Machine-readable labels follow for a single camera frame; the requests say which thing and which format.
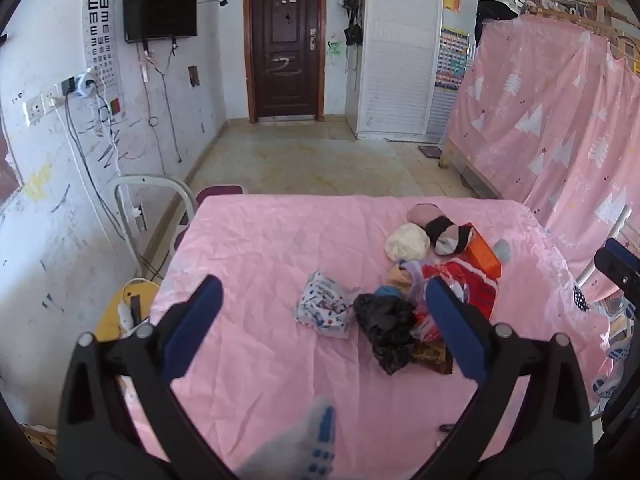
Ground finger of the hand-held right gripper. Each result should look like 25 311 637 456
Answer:
594 237 640 311

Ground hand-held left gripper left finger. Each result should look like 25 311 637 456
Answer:
56 274 236 480

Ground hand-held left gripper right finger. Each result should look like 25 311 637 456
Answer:
415 276 596 480

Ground brown snack wrapper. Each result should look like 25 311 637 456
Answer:
410 342 454 376

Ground red snack packet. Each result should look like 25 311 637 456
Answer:
412 259 499 343

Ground black plastic bag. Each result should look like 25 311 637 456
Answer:
352 294 418 375

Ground purple plastic bag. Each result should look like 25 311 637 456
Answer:
399 259 427 303

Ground printed plastic bag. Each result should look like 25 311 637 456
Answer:
590 295 637 411

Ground orange box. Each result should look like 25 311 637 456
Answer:
459 222 502 281

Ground black and pink sock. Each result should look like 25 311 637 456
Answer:
424 215 474 256

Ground beige paper ball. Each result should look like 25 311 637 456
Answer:
406 203 445 227

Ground dotted white snack wrapper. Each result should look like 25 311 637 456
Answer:
294 270 362 341

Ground white power strip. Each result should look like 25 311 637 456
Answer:
117 302 137 335

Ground yellow stool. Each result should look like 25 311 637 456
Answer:
94 277 162 345

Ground pink tablecloth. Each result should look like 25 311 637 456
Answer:
122 195 601 480

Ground white plastic chair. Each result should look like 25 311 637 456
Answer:
110 175 199 281

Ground purple stool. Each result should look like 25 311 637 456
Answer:
196 185 246 202

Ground pink printed curtain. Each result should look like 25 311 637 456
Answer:
446 12 640 306

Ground colourful grid poster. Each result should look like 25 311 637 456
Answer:
434 25 471 94

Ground black jacket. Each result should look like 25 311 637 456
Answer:
474 0 519 47

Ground white louvered wardrobe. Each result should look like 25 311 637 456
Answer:
357 0 482 142

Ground dark brown door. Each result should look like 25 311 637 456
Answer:
244 0 329 124

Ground eye chart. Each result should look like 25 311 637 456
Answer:
82 0 126 122

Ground hanging black bags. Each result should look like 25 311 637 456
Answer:
338 0 367 47

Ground wooden bed frame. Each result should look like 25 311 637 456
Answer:
438 137 503 198

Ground black cable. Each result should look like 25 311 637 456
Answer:
64 94 168 282

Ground wall plug adapter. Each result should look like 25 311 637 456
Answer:
61 72 99 99

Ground white wall socket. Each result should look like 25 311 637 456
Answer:
23 91 61 124

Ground black wall television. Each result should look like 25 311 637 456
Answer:
123 0 199 44

